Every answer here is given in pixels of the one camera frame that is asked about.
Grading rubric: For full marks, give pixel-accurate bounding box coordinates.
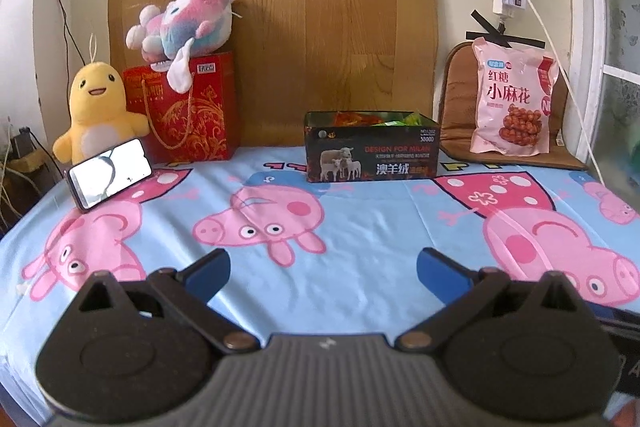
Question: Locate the green candy packet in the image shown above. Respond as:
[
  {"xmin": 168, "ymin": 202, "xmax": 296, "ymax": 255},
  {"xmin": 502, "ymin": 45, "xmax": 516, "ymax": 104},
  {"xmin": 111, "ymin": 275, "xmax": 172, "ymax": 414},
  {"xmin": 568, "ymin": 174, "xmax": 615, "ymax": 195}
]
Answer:
[{"xmin": 378, "ymin": 113, "xmax": 423, "ymax": 127}]

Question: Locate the orange red snack bag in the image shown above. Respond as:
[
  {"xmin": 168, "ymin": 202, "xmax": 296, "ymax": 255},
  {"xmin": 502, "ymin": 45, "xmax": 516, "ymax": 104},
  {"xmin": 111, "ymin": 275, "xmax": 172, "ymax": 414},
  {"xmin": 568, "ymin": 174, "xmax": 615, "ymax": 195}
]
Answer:
[{"xmin": 333, "ymin": 110, "xmax": 385, "ymax": 127}]

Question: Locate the blue cartoon pig bedsheet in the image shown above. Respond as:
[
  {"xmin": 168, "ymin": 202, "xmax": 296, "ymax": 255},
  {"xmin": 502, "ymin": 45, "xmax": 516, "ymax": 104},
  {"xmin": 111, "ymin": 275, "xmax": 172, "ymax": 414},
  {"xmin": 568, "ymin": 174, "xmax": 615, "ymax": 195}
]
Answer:
[{"xmin": 1, "ymin": 147, "xmax": 639, "ymax": 426}]

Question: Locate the smartphone with white screen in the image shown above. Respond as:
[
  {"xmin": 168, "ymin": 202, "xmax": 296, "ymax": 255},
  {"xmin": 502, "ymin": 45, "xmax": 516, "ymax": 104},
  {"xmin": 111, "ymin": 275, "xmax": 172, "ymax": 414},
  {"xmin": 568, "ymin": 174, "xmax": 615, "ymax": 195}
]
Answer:
[{"xmin": 66, "ymin": 139, "xmax": 152, "ymax": 213}]

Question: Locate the red gift bag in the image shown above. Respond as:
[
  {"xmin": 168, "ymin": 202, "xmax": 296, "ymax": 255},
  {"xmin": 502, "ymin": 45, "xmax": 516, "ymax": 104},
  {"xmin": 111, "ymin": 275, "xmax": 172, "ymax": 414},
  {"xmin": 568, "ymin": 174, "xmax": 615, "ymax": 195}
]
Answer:
[{"xmin": 122, "ymin": 52, "xmax": 240, "ymax": 164}]

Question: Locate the brown seat cushion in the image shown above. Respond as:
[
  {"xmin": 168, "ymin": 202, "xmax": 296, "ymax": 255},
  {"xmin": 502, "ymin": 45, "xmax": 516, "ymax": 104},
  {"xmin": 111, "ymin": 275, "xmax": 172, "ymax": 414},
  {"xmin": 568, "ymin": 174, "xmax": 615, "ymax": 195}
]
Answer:
[{"xmin": 438, "ymin": 38, "xmax": 586, "ymax": 170}]

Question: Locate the black metal tin box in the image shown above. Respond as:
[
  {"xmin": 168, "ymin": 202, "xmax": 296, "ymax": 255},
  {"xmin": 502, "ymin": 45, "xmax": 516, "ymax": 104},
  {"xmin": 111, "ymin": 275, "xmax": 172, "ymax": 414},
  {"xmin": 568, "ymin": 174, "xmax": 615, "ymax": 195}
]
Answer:
[{"xmin": 304, "ymin": 110, "xmax": 440, "ymax": 182}]

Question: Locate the yellow duck plush toy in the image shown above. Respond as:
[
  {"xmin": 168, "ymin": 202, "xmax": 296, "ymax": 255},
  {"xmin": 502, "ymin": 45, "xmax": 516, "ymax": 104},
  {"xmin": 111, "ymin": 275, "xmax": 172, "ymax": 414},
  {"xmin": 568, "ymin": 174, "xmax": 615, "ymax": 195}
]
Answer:
[{"xmin": 52, "ymin": 62, "xmax": 150, "ymax": 165}]

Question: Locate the pink twisted-dough snack bag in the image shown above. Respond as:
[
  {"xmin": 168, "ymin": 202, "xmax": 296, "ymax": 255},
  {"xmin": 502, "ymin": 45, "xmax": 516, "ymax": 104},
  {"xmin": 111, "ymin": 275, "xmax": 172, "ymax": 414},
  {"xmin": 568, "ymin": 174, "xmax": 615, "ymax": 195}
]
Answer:
[{"xmin": 470, "ymin": 38, "xmax": 559, "ymax": 157}]

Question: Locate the pink blue plush toy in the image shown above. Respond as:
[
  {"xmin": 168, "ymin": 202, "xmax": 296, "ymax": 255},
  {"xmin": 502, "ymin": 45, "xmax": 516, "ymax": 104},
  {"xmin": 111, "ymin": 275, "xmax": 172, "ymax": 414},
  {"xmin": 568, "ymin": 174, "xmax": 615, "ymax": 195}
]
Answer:
[{"xmin": 125, "ymin": 0, "xmax": 235, "ymax": 93}]

